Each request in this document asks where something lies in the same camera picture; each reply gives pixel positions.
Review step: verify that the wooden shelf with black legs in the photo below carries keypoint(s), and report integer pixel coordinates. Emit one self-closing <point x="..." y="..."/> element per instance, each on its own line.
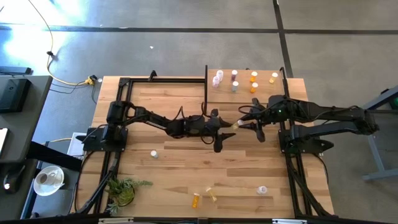
<point x="242" y="96"/>

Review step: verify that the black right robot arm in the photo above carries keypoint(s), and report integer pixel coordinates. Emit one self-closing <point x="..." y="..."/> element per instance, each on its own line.
<point x="326" y="113"/>

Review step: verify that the small pale yellow pill bottle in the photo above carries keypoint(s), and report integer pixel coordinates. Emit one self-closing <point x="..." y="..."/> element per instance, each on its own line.
<point x="236" y="125"/>

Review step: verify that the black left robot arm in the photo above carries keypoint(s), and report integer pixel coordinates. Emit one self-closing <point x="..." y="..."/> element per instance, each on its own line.
<point x="155" y="119"/>

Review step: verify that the black desk bar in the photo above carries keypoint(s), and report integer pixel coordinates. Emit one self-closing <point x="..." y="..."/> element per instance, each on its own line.
<point x="53" y="155"/>

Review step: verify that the white coffee cup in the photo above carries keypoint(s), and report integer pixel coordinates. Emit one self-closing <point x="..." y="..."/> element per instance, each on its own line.
<point x="42" y="178"/>

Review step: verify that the green object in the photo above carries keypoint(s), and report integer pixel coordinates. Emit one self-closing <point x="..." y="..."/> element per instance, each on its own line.
<point x="395" y="102"/>

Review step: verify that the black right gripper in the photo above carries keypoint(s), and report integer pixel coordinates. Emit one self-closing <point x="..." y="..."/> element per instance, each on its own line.
<point x="264" y="116"/>

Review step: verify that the black frame clamp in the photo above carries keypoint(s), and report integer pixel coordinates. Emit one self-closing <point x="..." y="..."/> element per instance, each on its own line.
<point x="152" y="75"/>

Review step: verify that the black computer mouse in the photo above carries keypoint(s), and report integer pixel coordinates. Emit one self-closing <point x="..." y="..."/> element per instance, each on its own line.
<point x="12" y="180"/>

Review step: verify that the black computer tower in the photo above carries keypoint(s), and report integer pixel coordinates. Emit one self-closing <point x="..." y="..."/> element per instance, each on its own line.
<point x="14" y="96"/>

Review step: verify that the small white bottle left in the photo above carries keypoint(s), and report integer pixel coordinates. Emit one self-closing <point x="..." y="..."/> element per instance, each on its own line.
<point x="154" y="154"/>

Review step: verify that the grey desk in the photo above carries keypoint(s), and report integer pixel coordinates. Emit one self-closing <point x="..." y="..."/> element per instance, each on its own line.
<point x="28" y="130"/>

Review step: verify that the white paper sheet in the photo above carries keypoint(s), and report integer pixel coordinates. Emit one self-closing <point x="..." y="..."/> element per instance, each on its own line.
<point x="74" y="146"/>

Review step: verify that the white tablet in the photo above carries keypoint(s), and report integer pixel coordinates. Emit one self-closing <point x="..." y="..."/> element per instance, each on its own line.
<point x="2" y="140"/>

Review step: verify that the black flat device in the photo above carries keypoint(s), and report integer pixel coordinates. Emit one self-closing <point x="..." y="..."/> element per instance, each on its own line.
<point x="15" y="70"/>

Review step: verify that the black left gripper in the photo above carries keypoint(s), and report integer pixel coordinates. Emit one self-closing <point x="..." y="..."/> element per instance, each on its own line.
<point x="214" y="127"/>

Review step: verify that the black aluminium table frame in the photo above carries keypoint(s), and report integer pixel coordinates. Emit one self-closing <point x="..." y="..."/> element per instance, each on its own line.
<point x="168" y="80"/>

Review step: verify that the clear pill bottle white cap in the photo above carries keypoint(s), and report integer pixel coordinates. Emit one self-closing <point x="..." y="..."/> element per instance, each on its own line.
<point x="219" y="74"/>
<point x="262" y="189"/>
<point x="215" y="81"/>

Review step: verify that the blue pill bottle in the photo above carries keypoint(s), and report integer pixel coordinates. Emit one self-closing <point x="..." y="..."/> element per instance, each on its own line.
<point x="235" y="86"/>

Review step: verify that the yellow plug connector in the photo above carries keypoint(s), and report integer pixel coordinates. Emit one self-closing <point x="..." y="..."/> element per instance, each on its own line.
<point x="90" y="81"/>

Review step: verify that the silver metal bracket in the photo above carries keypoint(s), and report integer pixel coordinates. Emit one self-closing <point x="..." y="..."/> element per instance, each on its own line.
<point x="115" y="221"/>
<point x="289" y="221"/>

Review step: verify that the green potted succulent plant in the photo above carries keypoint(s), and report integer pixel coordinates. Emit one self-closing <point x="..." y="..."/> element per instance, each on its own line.
<point x="122" y="193"/>

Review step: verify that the grey metal table frame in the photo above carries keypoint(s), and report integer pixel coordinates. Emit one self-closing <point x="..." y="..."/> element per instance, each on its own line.
<point x="374" y="155"/>

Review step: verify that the amber pill bottle white cap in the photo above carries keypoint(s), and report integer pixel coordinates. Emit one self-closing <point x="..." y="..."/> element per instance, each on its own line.
<point x="253" y="76"/>
<point x="196" y="201"/>
<point x="254" y="87"/>

